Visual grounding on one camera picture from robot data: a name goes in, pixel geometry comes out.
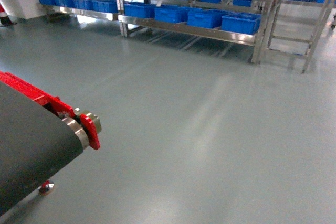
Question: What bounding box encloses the blue bin on shelf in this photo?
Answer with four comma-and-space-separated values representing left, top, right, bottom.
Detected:
154, 6, 191, 23
187, 9, 233, 29
221, 13, 261, 35
124, 2, 155, 18

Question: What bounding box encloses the steel shelf rack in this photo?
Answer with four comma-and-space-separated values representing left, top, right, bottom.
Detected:
31, 0, 279, 64

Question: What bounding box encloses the dark conveyor belt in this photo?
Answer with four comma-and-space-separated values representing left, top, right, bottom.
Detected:
1, 83, 83, 214

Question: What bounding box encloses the red conveyor frame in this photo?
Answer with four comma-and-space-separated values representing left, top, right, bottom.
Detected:
1, 72, 102, 150

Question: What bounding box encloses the steel step frame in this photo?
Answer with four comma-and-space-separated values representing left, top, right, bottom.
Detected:
260, 0, 335, 73

